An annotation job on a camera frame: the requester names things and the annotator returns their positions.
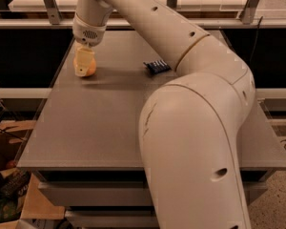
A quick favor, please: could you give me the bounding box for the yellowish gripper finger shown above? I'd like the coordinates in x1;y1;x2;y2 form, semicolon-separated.
74;47;95;64

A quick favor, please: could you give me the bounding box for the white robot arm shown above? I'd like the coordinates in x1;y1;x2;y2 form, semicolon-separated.
73;0;255;229

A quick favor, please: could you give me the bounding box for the orange fruit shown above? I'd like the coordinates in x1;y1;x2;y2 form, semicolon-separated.
73;59;96;77

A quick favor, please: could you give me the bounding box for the grey table drawer cabinet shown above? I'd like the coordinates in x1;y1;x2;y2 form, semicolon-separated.
19;31;286;229

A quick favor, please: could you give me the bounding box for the metal shelf frame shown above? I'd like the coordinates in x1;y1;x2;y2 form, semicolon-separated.
0;0;286;29

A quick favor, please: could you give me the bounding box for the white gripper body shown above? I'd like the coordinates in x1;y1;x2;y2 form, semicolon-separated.
72;14;107;47

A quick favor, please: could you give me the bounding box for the cardboard box with clutter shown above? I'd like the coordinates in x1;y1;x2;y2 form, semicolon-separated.
0;120;68;229

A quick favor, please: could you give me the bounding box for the dark blue snack packet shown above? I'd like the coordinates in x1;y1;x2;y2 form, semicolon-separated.
144;60;171;75

